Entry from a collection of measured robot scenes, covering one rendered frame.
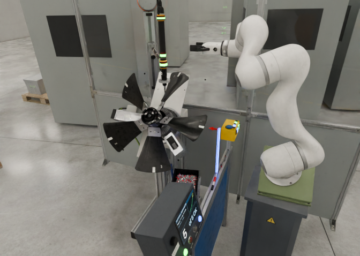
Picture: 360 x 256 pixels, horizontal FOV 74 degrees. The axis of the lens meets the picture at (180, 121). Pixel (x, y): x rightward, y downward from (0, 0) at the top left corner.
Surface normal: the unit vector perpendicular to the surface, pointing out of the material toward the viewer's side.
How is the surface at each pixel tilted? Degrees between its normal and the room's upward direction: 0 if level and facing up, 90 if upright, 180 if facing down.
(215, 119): 90
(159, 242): 90
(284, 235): 90
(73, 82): 90
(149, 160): 51
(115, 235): 0
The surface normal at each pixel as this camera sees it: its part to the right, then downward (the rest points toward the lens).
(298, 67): 0.04, 0.44
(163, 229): -0.26, -0.90
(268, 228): -0.44, 0.41
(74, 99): -0.19, 0.45
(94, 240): -0.03, -0.89
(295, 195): -0.27, -0.29
